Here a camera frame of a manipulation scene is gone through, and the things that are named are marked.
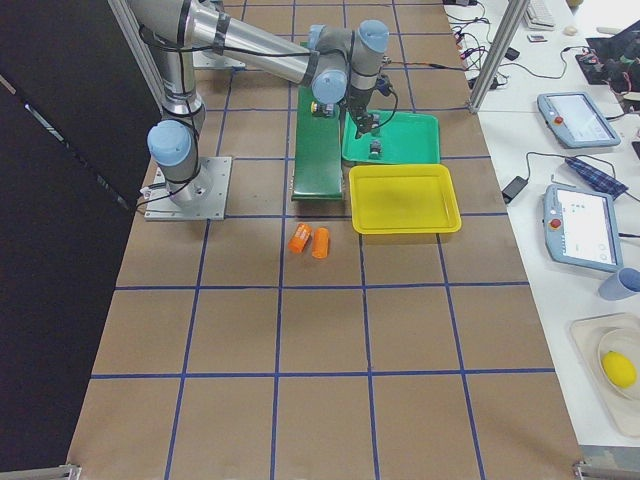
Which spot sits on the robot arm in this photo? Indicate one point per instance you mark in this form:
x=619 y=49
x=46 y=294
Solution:
x=242 y=107

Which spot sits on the green plastic tray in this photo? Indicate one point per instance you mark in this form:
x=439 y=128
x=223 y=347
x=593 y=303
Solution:
x=409 y=138

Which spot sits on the blue cup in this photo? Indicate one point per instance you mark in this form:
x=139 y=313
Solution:
x=621 y=285

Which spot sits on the teach pendant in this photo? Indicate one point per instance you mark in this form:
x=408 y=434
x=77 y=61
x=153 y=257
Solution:
x=580 y=228
x=576 y=121

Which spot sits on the yellow lemon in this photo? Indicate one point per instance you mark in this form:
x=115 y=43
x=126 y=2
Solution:
x=618 y=369

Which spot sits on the green conveyor belt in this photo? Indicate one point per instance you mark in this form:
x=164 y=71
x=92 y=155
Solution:
x=317 y=171

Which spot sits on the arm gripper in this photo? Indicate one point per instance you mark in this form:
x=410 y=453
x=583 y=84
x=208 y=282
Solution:
x=358 y=107

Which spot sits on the black power adapter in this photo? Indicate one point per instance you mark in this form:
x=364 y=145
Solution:
x=513 y=189

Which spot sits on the aluminium frame post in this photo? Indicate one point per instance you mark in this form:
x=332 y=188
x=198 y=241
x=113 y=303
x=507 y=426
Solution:
x=507 y=28

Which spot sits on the green push button switch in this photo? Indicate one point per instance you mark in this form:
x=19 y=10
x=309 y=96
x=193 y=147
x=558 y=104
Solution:
x=375 y=149

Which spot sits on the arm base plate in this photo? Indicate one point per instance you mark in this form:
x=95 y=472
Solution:
x=204 y=198

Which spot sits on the lower teach pendant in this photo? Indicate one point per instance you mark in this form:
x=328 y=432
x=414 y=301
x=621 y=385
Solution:
x=580 y=228

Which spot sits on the yellow plastic tray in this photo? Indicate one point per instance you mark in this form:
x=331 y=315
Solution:
x=403 y=199

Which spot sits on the plain orange cylinder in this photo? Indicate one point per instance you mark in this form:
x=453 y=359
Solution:
x=320 y=243

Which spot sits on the upper teach pendant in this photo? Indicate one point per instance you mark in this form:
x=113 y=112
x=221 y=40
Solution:
x=576 y=121

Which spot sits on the white plate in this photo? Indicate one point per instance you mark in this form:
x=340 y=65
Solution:
x=626 y=342

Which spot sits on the orange cylinder with numbers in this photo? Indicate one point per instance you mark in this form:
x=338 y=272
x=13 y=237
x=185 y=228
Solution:
x=299 y=238

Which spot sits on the blue plaid cloth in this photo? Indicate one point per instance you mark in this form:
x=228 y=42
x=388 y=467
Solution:
x=596 y=178

